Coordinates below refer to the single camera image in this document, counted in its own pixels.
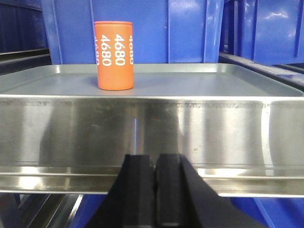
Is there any stainless steel shelf tray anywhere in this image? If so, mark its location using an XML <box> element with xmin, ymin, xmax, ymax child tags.
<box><xmin>0</xmin><ymin>64</ymin><xmax>304</xmax><ymax>197</ymax></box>

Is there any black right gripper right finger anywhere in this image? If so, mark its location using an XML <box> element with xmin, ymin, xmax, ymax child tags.
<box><xmin>156</xmin><ymin>154</ymin><xmax>264</xmax><ymax>228</ymax></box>

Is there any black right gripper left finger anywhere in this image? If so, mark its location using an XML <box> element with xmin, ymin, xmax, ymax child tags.
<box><xmin>86</xmin><ymin>154</ymin><xmax>156</xmax><ymax>228</ymax></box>

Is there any orange cylindrical capacitor 4680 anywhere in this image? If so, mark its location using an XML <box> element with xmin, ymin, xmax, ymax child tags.
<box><xmin>94</xmin><ymin>21</ymin><xmax>134</xmax><ymax>91</ymax></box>

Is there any blue plastic bin right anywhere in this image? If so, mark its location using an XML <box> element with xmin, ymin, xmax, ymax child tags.
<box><xmin>219</xmin><ymin>0</ymin><xmax>304</xmax><ymax>65</ymax></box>

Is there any blue plastic bin behind tray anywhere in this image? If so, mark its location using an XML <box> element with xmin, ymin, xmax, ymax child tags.
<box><xmin>41</xmin><ymin>0</ymin><xmax>224</xmax><ymax>65</ymax></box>

